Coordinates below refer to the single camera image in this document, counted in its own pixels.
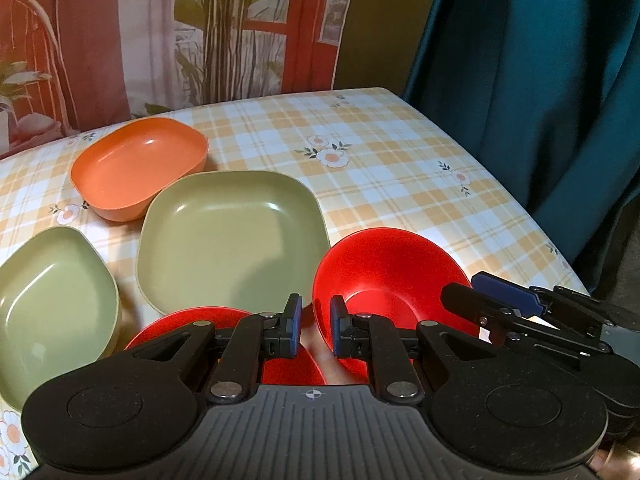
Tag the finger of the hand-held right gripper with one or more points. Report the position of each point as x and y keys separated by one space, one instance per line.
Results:
x=505 y=292
x=470 y=305

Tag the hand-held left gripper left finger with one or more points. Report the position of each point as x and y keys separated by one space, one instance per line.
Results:
x=295 y=317

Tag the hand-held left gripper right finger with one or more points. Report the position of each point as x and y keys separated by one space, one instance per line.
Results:
x=340 y=327

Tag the red bowl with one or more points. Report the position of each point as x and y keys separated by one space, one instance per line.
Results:
x=280 y=367
x=395 y=265

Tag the green square plate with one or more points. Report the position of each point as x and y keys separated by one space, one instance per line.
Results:
x=225 y=240

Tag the orange bowl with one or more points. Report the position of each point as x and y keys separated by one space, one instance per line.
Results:
x=137 y=162

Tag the green bowl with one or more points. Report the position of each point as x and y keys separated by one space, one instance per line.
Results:
x=50 y=305

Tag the person's right forearm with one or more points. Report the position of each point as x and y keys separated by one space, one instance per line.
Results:
x=617 y=460

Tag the checked floral tablecloth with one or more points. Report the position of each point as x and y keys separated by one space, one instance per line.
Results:
x=380 y=170

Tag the teal curtain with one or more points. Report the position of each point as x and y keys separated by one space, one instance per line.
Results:
x=525 y=85

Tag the printed plant wall poster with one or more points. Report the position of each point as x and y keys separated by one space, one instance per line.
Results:
x=165 y=35

